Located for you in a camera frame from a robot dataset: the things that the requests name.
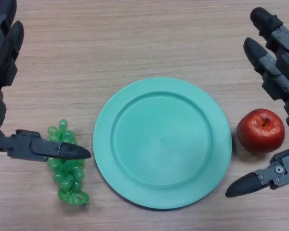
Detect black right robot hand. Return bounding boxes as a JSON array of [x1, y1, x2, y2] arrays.
[[225, 7, 289, 198]]

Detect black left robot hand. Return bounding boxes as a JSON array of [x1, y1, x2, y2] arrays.
[[0, 0, 92, 162]]

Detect red apple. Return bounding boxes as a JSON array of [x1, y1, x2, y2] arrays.
[[236, 108, 286, 153]]

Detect green round plate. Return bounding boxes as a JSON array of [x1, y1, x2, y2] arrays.
[[92, 77, 233, 212]]

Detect green grape bunch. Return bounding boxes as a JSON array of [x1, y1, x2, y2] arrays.
[[46, 118, 91, 207]]

